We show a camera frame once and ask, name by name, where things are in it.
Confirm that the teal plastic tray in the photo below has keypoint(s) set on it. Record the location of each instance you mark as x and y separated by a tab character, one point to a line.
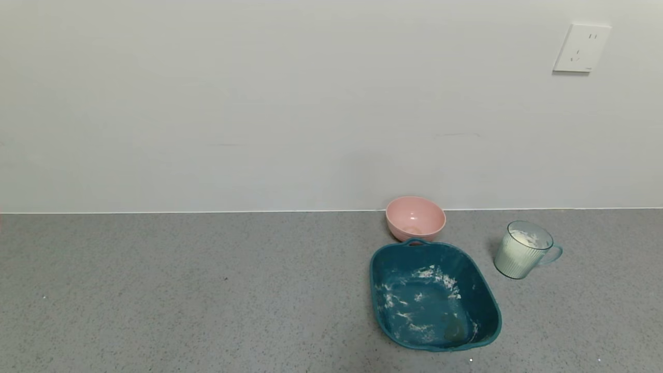
466	290

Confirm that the pink bowl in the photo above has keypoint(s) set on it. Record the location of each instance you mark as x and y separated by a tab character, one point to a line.
422	212

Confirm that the white wall socket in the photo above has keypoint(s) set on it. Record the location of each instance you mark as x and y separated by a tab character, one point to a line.
581	47

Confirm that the white powder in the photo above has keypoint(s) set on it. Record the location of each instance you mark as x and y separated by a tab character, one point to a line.
515	254

